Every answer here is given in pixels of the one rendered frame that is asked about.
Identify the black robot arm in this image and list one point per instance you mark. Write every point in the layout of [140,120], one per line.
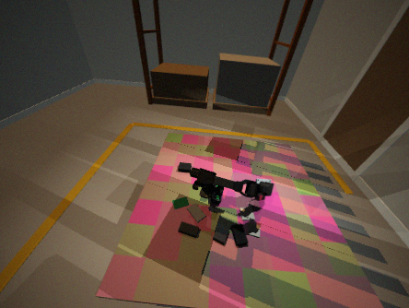
[252,188]

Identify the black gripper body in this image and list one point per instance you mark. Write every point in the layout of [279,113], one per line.
[219,190]

